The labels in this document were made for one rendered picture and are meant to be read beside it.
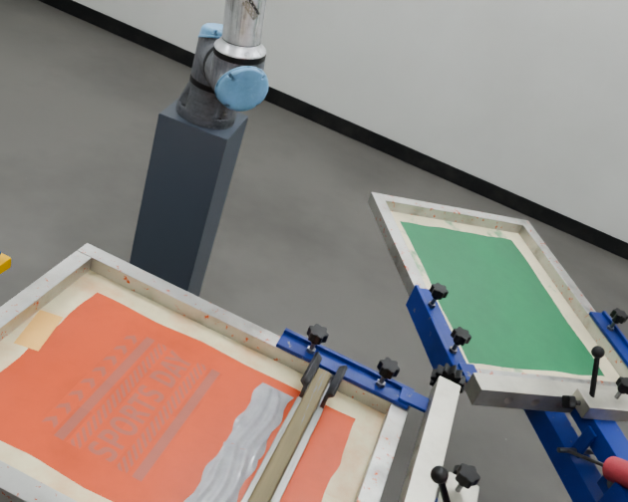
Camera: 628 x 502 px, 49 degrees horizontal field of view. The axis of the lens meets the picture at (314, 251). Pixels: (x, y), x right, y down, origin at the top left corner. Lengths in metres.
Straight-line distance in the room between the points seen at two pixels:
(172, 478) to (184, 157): 0.84
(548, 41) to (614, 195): 1.12
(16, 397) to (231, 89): 0.76
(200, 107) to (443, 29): 3.19
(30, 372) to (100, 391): 0.13
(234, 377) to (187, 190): 0.59
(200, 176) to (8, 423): 0.79
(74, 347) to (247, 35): 0.73
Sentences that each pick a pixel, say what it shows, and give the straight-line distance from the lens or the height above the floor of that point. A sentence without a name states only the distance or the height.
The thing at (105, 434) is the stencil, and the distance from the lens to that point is 1.28.
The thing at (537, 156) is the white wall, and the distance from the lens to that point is 4.92.
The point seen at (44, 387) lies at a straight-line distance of 1.34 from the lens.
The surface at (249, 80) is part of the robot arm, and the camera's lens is 1.56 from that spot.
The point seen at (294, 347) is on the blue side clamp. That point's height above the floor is 1.00.
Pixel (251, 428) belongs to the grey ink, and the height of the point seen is 0.96.
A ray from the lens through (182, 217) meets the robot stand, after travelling 1.85.
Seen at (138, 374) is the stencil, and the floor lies 0.96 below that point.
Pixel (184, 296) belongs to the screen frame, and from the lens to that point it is 1.52.
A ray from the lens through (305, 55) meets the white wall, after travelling 5.03.
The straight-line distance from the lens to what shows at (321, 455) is 1.35.
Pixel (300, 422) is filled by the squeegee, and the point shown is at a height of 1.06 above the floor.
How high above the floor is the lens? 1.95
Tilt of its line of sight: 32 degrees down
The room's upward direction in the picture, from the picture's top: 21 degrees clockwise
